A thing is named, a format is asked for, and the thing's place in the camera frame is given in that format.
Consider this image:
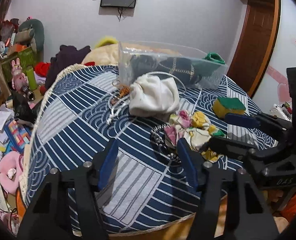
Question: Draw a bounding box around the blue white patterned tablecloth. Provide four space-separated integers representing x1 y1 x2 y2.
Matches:
19 63 279 237

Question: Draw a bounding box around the beige patchwork blanket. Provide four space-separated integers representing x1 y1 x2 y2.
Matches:
81 42 181 66

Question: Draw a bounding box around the red cloth item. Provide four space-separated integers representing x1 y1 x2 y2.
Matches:
34 62 50 77

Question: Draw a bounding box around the yellow green sponge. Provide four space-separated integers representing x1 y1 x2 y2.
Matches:
213 96 246 119

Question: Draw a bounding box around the white drawstring cloth pouch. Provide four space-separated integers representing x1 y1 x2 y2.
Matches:
128 74 179 117

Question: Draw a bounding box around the pink neck pillow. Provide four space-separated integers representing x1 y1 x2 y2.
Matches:
0 151 23 195

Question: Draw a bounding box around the green cylindrical bottle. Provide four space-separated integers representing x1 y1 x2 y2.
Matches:
26 66 37 90

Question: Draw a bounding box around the green storage box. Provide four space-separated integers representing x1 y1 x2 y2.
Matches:
1 47 43 82

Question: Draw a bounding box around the floral yellow pink cloth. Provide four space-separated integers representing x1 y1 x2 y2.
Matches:
163 110 226 163

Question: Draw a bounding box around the green knit glove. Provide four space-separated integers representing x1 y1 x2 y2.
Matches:
192 52 226 81

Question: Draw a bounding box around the black beaded scrunchie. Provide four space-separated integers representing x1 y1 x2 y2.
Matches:
150 124 181 164

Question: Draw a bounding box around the colourful patchwork pouch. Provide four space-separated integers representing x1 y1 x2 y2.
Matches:
4 119 31 153

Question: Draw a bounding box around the black hat with chain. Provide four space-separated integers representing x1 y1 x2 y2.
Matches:
130 55 201 86

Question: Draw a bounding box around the clear plastic storage bin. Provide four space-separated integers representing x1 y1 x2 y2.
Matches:
118 42 228 89

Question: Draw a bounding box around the pink rabbit figurine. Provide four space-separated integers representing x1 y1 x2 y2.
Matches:
11 57 29 91

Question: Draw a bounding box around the dark purple garment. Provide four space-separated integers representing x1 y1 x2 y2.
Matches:
45 45 91 89

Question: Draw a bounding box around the yellow green chair back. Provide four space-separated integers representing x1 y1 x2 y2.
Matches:
94 36 118 48

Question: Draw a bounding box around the grey green plush toy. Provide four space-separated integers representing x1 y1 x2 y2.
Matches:
15 19 44 53

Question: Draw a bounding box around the brown wooden door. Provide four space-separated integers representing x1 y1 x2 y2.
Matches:
227 0 281 97

